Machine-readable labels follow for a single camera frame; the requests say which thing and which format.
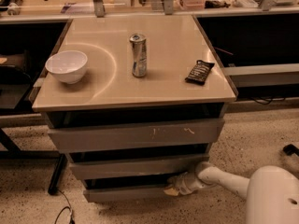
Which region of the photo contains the grey drawer cabinet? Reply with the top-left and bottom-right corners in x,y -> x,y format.
32,14 -> 239,203

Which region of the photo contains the black table leg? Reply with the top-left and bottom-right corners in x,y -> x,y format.
48,154 -> 66,195

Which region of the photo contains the black chair base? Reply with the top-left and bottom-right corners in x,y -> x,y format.
283,144 -> 299,156

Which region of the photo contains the grey top drawer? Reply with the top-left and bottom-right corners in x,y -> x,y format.
49,119 -> 224,153

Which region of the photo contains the silver drink can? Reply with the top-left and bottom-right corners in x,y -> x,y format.
129,34 -> 147,77

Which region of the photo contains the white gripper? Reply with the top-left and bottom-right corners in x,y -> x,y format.
164,172 -> 205,197

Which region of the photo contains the grey middle drawer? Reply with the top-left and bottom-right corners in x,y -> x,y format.
69,154 -> 209,180

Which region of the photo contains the grey drawer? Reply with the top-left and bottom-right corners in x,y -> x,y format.
69,154 -> 209,180
49,119 -> 224,153
83,174 -> 170,203

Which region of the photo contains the black floor cable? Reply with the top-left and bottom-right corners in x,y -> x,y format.
53,189 -> 76,224

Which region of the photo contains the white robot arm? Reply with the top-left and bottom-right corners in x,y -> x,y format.
164,161 -> 299,224

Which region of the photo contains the black snack bar wrapper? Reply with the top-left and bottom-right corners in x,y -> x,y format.
185,60 -> 214,85

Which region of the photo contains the grey bottom drawer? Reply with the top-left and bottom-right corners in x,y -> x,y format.
83,174 -> 170,203

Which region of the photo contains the white ceramic bowl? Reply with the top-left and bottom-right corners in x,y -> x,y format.
45,50 -> 88,84

